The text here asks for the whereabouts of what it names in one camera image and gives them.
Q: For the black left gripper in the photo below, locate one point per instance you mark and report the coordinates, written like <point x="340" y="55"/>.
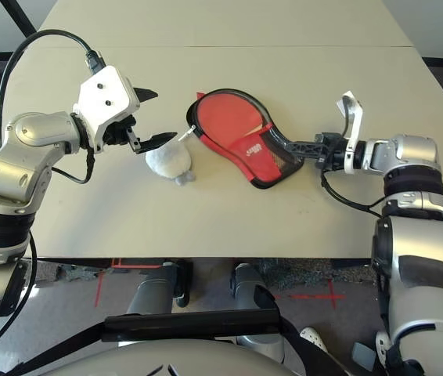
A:
<point x="121" y="135"/>

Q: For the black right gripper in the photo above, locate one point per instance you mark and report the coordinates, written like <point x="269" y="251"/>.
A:
<point x="333" y="152"/>

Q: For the black and red paddle case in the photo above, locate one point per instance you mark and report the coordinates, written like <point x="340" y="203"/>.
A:
<point x="256" y="164"/>

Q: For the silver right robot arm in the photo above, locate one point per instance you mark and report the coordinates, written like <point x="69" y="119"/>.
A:
<point x="421" y="243"/>

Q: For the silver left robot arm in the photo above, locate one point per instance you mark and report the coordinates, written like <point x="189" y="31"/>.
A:
<point x="18" y="164"/>

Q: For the grey speckled floor mat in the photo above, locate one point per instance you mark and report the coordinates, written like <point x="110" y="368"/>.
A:
<point x="311" y="272"/>

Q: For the grey robot right leg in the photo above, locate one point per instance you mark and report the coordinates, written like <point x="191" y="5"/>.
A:
<point x="249" y="291"/>

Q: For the grey robot leg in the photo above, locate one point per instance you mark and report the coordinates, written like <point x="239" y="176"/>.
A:
<point x="153" y="290"/>
<point x="249" y="291"/>

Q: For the grey robot left leg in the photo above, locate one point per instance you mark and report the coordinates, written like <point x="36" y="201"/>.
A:
<point x="153" y="290"/>

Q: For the red floor tape lines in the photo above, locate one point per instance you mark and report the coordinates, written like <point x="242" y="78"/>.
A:
<point x="98" y="286"/>

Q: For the white perforated shoe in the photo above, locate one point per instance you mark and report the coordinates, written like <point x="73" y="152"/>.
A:
<point x="317" y="340"/>
<point x="382" y="342"/>

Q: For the grey foot pedal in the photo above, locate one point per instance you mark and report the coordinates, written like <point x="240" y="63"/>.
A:
<point x="364" y="352"/>

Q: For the grey robot torso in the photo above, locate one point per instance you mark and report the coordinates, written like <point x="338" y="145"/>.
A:
<point x="182" y="360"/>

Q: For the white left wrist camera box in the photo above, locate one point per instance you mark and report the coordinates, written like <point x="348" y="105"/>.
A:
<point x="104" y="102"/>

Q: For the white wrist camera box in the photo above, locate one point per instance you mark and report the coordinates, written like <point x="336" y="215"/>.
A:
<point x="104" y="102"/>
<point x="354" y="125"/>

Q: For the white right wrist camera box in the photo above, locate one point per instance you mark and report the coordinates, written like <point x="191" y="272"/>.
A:
<point x="354" y="125"/>

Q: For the black metal table frame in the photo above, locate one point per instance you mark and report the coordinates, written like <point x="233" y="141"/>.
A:
<point x="22" y="15"/>

